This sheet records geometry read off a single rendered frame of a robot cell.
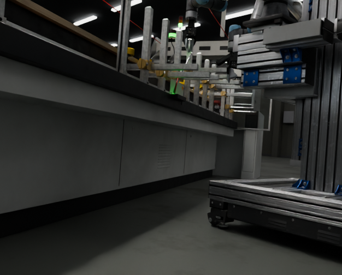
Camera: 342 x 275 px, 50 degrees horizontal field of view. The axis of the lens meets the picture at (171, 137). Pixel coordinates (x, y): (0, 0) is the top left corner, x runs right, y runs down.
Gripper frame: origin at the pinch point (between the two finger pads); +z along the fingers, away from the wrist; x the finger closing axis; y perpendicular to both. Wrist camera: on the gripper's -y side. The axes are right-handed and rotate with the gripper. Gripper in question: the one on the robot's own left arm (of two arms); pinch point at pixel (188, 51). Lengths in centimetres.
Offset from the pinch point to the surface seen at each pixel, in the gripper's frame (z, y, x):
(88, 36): 12, 63, -50
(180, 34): -11.3, -2.4, -6.5
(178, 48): -1.5, -2.5, -6.9
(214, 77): 16.2, 2.1, 18.0
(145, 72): 24, 45, -23
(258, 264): 101, 107, 27
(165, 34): -3.7, 21.2, -15.0
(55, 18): 12, 86, -58
